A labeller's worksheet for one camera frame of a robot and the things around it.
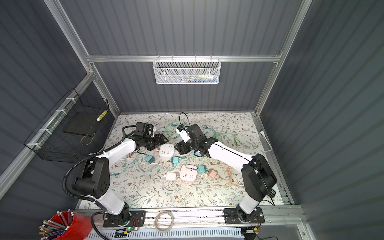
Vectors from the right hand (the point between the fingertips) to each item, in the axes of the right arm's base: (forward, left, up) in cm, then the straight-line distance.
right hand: (181, 144), depth 85 cm
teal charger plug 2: (-3, +21, -12) cm, 24 cm away
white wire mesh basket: (+69, -1, +6) cm, 69 cm away
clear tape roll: (-36, +8, -15) cm, 40 cm away
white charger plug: (-14, +6, -12) cm, 19 cm away
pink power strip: (-12, -4, -12) cm, 17 cm away
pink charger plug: (-12, -18, -13) cm, 25 cm away
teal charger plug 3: (-4, +5, -12) cm, 13 cm away
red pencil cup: (-39, +48, -3) cm, 62 cm away
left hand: (+5, +11, -5) cm, 14 cm away
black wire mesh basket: (0, +52, +16) cm, 54 cm away
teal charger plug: (-10, -11, -12) cm, 19 cm away
